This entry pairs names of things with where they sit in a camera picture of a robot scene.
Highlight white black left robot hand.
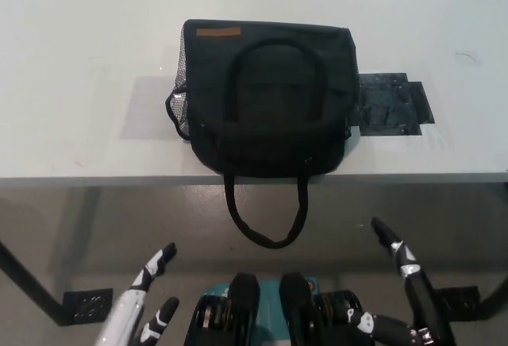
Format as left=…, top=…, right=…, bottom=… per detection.
left=94, top=242, right=181, bottom=346

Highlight black soft travel bag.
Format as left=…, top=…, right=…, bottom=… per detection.
left=164, top=18, right=361, bottom=250

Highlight black table foot plate left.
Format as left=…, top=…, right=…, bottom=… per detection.
left=62, top=286, right=114, bottom=328

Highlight black table leg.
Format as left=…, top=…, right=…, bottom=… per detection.
left=0, top=237, right=67, bottom=309
left=478, top=276, right=508, bottom=306

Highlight black table foot plate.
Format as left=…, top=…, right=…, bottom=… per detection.
left=62, top=286, right=114, bottom=328
left=433, top=286, right=482, bottom=316

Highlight robot torso black teal blocks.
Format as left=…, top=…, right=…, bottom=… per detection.
left=190, top=271, right=376, bottom=346

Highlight black table foot plate right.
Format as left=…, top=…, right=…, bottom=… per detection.
left=433, top=286, right=482, bottom=316

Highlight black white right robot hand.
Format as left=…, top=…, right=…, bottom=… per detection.
left=344, top=217, right=458, bottom=346

